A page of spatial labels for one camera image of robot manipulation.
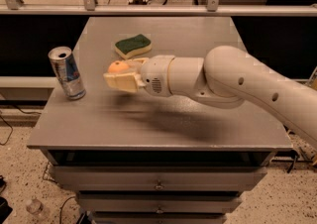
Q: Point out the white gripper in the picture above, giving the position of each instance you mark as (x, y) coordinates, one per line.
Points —
(155, 75)

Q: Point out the orange fruit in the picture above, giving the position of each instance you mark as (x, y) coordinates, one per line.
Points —
(117, 66)

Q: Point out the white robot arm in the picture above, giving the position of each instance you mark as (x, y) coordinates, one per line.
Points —
(225, 78)

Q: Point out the silver blue redbull can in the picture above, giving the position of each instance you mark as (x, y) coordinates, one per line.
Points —
(67, 73)

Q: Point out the green yellow sponge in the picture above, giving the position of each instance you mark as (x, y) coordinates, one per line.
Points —
(133, 46)

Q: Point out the grey drawer cabinet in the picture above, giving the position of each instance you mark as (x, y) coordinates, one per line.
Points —
(139, 159)

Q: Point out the clear plastic bottle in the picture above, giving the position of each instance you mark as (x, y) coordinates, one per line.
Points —
(36, 209)

